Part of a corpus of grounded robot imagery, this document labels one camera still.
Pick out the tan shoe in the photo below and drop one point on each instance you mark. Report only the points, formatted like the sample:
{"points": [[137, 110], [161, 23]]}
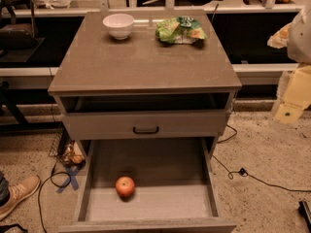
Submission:
{"points": [[12, 195]]}

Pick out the black drawer handle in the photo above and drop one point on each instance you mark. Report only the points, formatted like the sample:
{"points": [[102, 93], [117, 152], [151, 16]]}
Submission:
{"points": [[141, 131]]}

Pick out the grey drawer cabinet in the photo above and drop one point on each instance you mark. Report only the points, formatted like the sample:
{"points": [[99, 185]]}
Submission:
{"points": [[141, 74]]}

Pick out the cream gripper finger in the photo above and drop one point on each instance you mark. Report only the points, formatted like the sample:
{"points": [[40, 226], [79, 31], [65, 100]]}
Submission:
{"points": [[293, 95], [280, 38]]}

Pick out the closed grey drawer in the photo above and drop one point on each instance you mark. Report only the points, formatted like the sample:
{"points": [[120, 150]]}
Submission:
{"points": [[172, 124]]}

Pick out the wire basket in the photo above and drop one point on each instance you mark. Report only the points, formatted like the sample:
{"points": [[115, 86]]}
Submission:
{"points": [[66, 150]]}

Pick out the green chip bag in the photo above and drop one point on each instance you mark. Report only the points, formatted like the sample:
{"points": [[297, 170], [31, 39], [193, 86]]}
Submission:
{"points": [[180, 30]]}

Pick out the open grey drawer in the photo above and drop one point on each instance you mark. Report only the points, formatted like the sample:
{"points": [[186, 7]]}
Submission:
{"points": [[174, 189]]}

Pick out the white ceramic bowl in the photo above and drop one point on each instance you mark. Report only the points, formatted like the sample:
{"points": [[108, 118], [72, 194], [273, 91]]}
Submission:
{"points": [[119, 26]]}

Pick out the blue tape cross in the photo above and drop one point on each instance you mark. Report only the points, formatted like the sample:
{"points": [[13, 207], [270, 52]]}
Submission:
{"points": [[71, 179]]}

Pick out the black chair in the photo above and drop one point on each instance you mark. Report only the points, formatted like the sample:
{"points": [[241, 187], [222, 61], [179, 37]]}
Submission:
{"points": [[18, 41]]}

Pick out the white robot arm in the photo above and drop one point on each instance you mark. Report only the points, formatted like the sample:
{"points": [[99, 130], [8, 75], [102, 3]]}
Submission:
{"points": [[299, 42]]}

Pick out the red apple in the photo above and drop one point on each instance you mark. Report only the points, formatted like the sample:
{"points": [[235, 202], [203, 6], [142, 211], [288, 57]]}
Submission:
{"points": [[125, 186]]}

